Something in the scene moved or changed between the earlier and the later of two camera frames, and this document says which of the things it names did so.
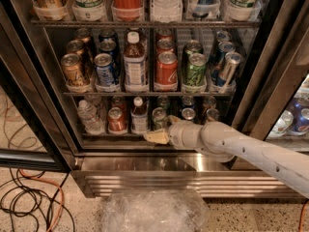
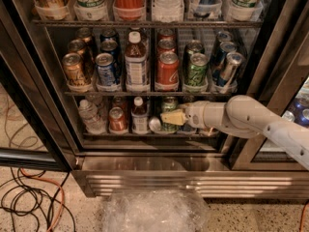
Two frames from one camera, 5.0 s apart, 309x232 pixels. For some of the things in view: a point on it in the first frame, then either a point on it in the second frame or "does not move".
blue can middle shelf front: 104,70 does not move
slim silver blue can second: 224,47 does not move
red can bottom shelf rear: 118,101 does not move
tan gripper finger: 158,135 to 176,117
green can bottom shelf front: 159,119 to 170,103
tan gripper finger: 174,120 to 183,105
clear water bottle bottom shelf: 91,121 does not move
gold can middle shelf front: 72,69 does not move
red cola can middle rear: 164,33 does not move
